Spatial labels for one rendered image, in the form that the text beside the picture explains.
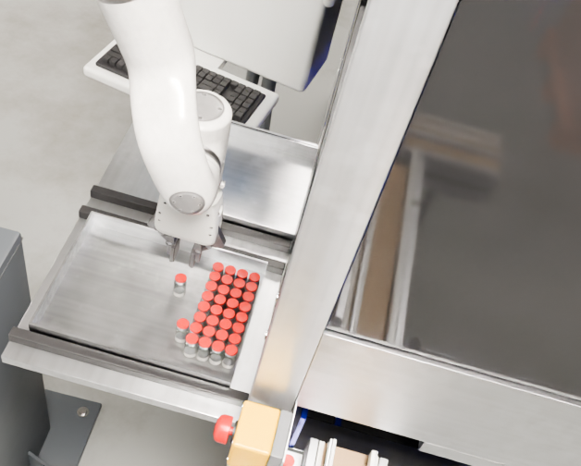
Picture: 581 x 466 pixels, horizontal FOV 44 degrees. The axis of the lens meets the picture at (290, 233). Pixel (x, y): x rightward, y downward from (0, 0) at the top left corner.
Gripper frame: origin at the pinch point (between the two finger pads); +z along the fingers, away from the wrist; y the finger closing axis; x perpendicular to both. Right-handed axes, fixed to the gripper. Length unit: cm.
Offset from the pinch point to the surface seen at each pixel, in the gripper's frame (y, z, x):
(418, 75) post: -23, -61, 22
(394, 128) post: -23, -55, 22
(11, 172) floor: 85, 100, -90
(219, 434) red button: -14.5, -0.5, 29.4
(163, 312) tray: 1.4, 12.1, 4.8
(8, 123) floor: 97, 100, -112
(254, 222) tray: -8.9, 8.8, -18.3
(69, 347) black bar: 13.0, 10.3, 17.3
